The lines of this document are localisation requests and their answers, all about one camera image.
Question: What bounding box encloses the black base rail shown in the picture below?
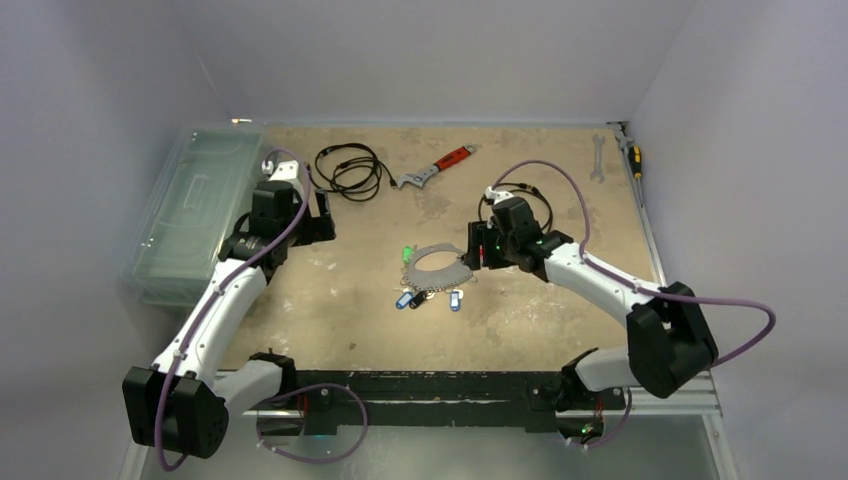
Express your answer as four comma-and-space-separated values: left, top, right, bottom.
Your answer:
295, 370, 626, 435

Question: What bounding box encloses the clear plastic storage box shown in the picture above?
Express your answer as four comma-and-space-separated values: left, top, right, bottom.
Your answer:
122, 125, 266, 308

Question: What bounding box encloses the tangled black cable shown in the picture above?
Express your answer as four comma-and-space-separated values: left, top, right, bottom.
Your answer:
311, 142, 399, 203

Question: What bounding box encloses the yellow black screwdriver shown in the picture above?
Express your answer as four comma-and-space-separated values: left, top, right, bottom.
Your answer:
613, 123, 644, 207

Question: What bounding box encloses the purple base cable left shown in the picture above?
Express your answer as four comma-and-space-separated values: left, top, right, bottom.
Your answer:
254, 382, 370, 466

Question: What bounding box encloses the aluminium frame rail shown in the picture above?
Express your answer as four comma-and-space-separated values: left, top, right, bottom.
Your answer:
631, 372, 721, 416

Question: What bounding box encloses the large metal key ring plate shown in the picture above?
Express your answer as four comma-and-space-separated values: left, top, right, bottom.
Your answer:
403, 243, 473, 291

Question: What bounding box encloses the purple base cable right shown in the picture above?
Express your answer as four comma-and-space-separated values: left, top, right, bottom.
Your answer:
563, 390, 634, 453

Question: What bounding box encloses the black key tag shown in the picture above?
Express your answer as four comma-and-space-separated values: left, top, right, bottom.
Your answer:
408, 291, 428, 309

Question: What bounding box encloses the coiled black cable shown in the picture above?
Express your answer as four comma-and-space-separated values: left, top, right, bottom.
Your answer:
510, 182, 554, 234

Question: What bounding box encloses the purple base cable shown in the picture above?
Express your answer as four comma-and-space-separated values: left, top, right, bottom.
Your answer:
254, 382, 370, 466
563, 390, 634, 453

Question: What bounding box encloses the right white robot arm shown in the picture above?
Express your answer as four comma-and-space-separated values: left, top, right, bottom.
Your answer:
462, 190, 719, 408

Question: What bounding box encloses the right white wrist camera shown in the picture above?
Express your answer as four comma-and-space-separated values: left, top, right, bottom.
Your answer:
482, 186, 514, 206

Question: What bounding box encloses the silver open-end wrench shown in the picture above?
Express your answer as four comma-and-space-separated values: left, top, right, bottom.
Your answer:
589, 134, 605, 183

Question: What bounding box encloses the blue key tag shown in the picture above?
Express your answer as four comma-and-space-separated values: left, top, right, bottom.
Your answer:
449, 289, 463, 312
395, 291, 415, 310

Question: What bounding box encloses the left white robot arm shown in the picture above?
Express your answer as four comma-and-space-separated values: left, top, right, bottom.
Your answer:
122, 180, 335, 472

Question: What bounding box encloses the red handled adjustable wrench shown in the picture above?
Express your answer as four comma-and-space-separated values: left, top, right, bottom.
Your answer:
395, 144, 477, 189

